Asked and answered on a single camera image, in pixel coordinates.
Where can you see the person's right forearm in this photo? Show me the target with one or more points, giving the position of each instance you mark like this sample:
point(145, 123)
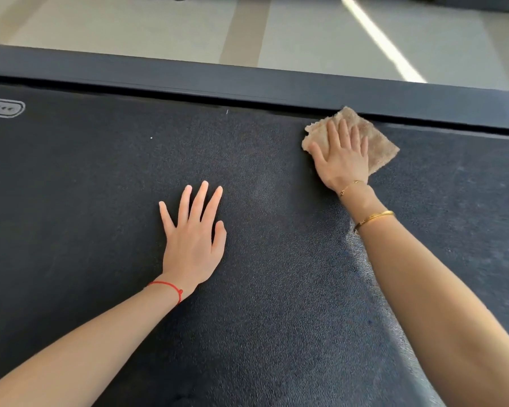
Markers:
point(441, 300)

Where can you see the beige cleaning cloth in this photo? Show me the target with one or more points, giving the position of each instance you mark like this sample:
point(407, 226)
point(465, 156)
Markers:
point(379, 152)

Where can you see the person's left forearm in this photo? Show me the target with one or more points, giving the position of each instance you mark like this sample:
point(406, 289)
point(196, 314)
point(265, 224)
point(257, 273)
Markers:
point(80, 356)

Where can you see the person's right hand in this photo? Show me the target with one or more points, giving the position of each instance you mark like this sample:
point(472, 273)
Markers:
point(343, 165)

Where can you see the person's left hand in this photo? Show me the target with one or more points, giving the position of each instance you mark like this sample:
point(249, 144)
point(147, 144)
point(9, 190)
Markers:
point(191, 250)

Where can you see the black treadmill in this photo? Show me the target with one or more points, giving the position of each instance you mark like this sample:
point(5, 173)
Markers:
point(110, 186)
point(483, 2)

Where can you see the gold bangle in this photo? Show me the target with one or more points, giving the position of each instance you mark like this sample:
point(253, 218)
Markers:
point(375, 217)

